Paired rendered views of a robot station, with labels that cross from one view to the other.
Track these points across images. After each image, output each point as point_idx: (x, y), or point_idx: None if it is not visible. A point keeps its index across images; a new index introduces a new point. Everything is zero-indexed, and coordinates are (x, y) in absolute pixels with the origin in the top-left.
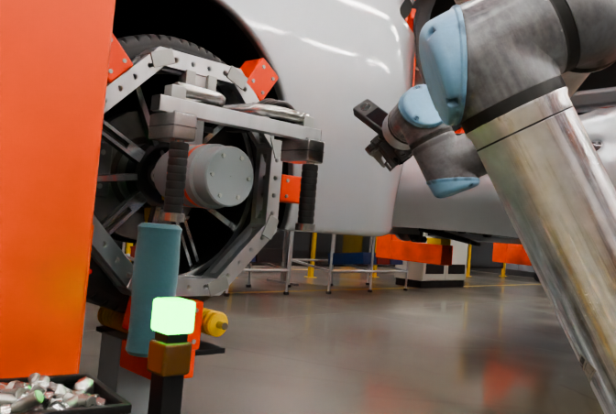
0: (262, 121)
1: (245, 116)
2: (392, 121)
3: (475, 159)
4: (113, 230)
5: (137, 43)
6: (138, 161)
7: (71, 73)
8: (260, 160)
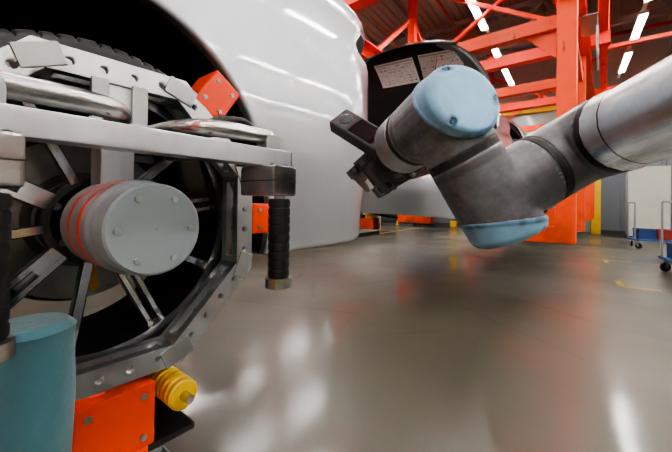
0: (199, 142)
1: (164, 136)
2: (397, 131)
3: (550, 187)
4: None
5: (13, 39)
6: (44, 208)
7: None
8: (227, 190)
